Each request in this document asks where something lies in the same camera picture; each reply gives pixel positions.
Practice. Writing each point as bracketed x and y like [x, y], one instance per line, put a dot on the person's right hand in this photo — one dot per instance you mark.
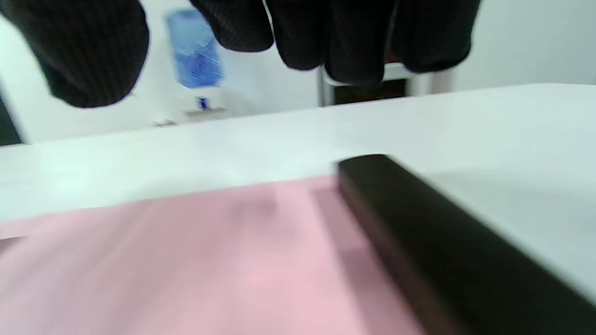
[354, 32]

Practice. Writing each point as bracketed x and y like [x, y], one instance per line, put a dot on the dark wooden paperweight bar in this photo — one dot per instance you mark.
[442, 242]

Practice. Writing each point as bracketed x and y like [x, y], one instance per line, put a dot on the pink paper sheet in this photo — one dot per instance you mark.
[186, 270]

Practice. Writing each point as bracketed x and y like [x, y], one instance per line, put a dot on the blue dispenser water bottle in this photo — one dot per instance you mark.
[195, 51]

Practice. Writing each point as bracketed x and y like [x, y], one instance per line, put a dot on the white water dispenser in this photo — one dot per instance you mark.
[205, 104]

